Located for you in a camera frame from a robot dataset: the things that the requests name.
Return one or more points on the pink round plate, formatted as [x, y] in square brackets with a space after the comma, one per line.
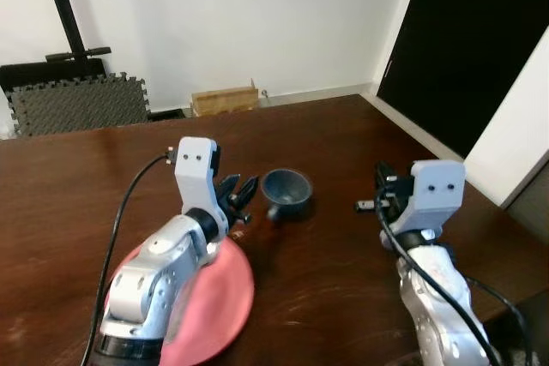
[219, 297]

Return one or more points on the small wooden box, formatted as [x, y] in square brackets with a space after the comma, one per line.
[225, 100]

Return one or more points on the dark blue cup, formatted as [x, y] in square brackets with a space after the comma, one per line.
[286, 188]

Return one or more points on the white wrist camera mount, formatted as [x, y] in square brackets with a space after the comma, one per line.
[196, 179]
[436, 190]

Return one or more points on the white panel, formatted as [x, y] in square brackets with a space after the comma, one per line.
[515, 139]

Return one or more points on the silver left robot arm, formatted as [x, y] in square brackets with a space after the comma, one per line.
[146, 280]

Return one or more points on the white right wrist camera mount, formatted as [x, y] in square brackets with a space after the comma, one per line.
[436, 190]

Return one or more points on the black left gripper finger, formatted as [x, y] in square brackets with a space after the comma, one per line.
[230, 188]
[249, 191]

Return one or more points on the black door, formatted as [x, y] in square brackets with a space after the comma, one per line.
[463, 40]

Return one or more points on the black pole stand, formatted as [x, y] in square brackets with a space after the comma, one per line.
[62, 6]

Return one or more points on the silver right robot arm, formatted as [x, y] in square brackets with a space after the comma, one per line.
[437, 306]

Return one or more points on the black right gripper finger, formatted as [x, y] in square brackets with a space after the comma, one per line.
[385, 175]
[367, 206]

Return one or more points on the grey foam puzzle mat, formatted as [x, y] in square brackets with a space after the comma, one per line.
[81, 107]

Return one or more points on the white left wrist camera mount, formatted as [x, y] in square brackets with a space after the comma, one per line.
[196, 179]

